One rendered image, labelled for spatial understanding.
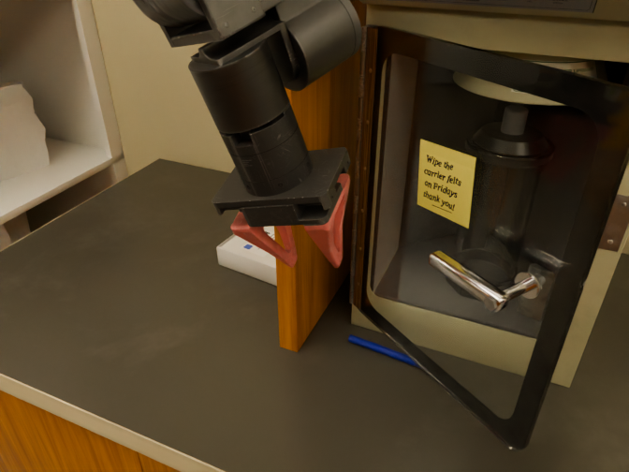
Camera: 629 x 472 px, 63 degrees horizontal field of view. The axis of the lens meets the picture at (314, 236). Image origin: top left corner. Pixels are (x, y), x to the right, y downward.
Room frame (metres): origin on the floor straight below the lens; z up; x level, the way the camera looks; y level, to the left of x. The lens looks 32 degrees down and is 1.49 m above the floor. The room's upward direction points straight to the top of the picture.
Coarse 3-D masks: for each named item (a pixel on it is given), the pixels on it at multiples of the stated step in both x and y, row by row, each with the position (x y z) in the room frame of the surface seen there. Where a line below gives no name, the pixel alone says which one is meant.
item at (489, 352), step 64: (384, 64) 0.57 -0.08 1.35; (448, 64) 0.49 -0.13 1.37; (512, 64) 0.44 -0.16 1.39; (384, 128) 0.57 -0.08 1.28; (448, 128) 0.48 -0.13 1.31; (512, 128) 0.42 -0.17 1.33; (576, 128) 0.38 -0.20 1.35; (384, 192) 0.56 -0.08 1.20; (512, 192) 0.41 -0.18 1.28; (576, 192) 0.37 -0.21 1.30; (384, 256) 0.55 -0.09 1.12; (512, 256) 0.40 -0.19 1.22; (576, 256) 0.35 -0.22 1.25; (384, 320) 0.54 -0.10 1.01; (448, 320) 0.45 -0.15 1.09; (512, 320) 0.39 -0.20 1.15; (448, 384) 0.43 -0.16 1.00; (512, 384) 0.37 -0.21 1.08; (512, 448) 0.35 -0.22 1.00
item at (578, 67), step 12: (528, 60) 0.57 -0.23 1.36; (540, 60) 0.57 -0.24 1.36; (552, 60) 0.56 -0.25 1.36; (564, 60) 0.56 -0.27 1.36; (576, 60) 0.57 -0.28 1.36; (588, 60) 0.57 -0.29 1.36; (600, 60) 0.58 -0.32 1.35; (576, 72) 0.56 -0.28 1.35; (588, 72) 0.56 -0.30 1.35; (600, 72) 0.58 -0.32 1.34
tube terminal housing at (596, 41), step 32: (416, 32) 0.59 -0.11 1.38; (448, 32) 0.58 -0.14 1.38; (480, 32) 0.56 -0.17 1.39; (512, 32) 0.55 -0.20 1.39; (544, 32) 0.54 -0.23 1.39; (576, 32) 0.53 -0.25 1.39; (608, 32) 0.52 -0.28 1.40; (608, 256) 0.49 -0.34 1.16; (352, 320) 0.61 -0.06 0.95; (576, 320) 0.49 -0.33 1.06; (576, 352) 0.49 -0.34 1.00
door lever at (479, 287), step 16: (432, 256) 0.42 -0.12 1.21; (448, 256) 0.42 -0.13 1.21; (448, 272) 0.40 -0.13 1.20; (464, 272) 0.39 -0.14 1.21; (464, 288) 0.38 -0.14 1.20; (480, 288) 0.37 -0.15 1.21; (496, 288) 0.36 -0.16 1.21; (512, 288) 0.37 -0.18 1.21; (528, 288) 0.37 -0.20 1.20; (496, 304) 0.35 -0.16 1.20
